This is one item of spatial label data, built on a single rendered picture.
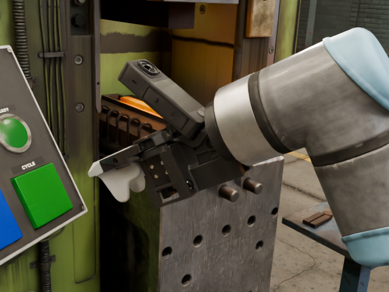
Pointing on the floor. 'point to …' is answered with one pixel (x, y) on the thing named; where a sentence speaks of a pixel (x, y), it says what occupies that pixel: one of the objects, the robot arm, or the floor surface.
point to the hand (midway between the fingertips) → (95, 166)
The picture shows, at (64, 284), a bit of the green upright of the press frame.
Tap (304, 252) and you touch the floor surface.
